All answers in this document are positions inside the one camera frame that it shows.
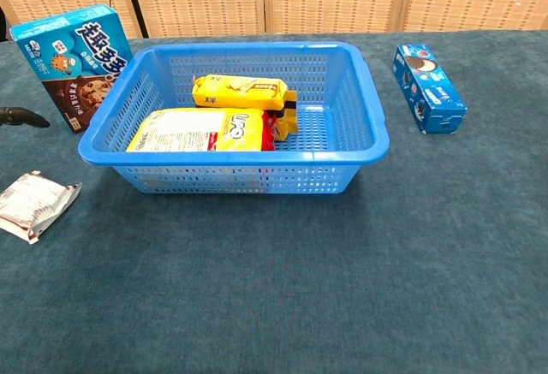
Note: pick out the yellow cracker packet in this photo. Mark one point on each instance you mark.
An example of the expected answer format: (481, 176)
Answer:
(240, 91)

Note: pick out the blue chocolate chip cookie box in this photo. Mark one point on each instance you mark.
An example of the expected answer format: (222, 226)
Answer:
(77, 57)

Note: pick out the teal carpet table cover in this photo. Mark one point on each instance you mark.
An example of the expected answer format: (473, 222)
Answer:
(274, 284)

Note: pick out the white foil snack packet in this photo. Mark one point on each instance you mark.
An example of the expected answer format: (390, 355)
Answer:
(34, 207)

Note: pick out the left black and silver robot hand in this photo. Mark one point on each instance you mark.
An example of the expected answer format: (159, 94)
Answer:
(21, 116)

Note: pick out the blue plastic mesh basket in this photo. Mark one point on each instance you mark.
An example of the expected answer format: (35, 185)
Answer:
(235, 158)

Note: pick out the yellow and red noodle pack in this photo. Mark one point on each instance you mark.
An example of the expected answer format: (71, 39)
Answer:
(184, 132)

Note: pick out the long blue Oreo box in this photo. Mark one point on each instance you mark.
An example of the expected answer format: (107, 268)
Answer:
(428, 87)

